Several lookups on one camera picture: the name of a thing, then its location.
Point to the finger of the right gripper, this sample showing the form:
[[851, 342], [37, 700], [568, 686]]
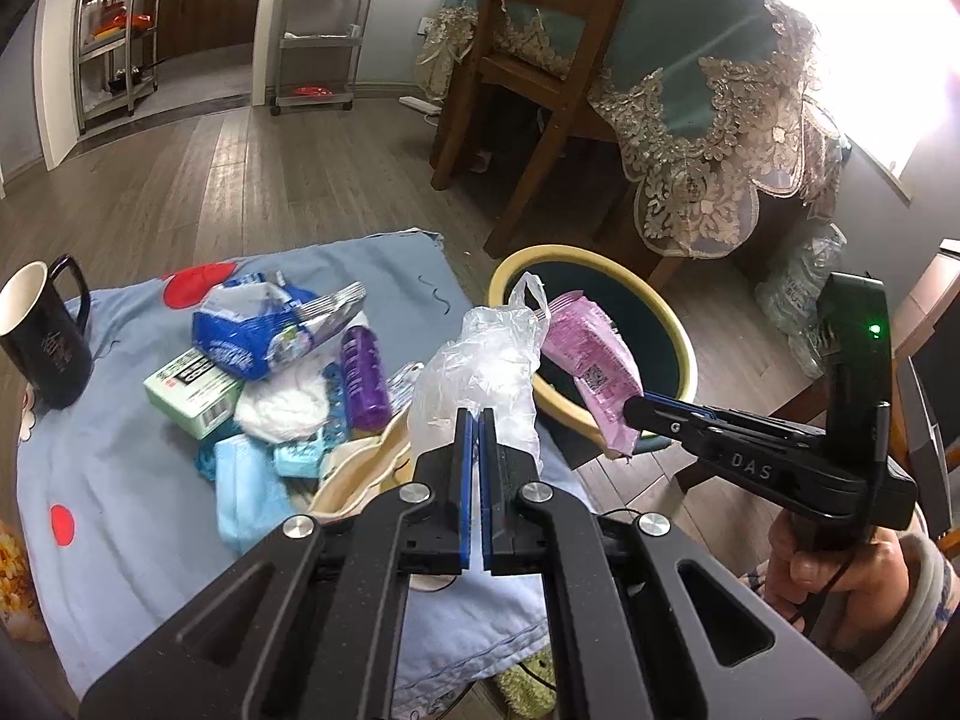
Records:
[[675, 423]]

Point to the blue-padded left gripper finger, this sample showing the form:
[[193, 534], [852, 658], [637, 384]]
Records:
[[440, 530]]

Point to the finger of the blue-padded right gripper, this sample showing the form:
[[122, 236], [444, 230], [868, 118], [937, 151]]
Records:
[[510, 540]]

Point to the red floral paper bag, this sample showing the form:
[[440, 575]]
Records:
[[364, 469]]

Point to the pink wipes packet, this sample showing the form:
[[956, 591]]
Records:
[[582, 340]]

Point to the clear plastic bag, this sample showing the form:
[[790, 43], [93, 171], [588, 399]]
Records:
[[490, 365]]

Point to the teal blister pill pack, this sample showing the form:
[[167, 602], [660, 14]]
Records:
[[311, 458]]

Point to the teal paper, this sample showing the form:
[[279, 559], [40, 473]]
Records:
[[250, 498]]

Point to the white tissue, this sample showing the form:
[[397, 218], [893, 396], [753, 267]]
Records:
[[287, 406]]

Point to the yellow-rimmed teal trash bin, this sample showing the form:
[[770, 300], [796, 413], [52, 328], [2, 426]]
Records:
[[651, 330]]

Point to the person's right hand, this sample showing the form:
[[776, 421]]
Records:
[[876, 582]]

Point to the purple spray bottle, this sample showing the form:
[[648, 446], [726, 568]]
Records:
[[369, 409]]

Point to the small white sachet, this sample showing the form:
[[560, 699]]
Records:
[[401, 385]]

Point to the bag of plastic bottles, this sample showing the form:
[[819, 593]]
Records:
[[788, 297]]

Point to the green white medicine box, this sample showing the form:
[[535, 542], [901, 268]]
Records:
[[194, 393]]

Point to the blue white snack bag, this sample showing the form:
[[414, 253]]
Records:
[[254, 327]]

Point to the light blue cartoon cloth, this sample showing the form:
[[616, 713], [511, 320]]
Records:
[[125, 520]]

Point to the white power strip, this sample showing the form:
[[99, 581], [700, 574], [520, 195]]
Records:
[[420, 105]]

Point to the yellow flower cushion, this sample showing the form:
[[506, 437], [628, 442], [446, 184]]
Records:
[[19, 607]]

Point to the wooden chair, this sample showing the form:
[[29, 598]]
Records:
[[565, 100]]

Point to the black mug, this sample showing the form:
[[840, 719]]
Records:
[[43, 339]]

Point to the metal shelf rack centre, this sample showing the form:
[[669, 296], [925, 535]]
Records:
[[317, 44]]

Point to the metal shelf rack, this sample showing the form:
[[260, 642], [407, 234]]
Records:
[[115, 53], [317, 44]]

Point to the metal shelf rack left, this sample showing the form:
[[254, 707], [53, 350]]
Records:
[[115, 53]]

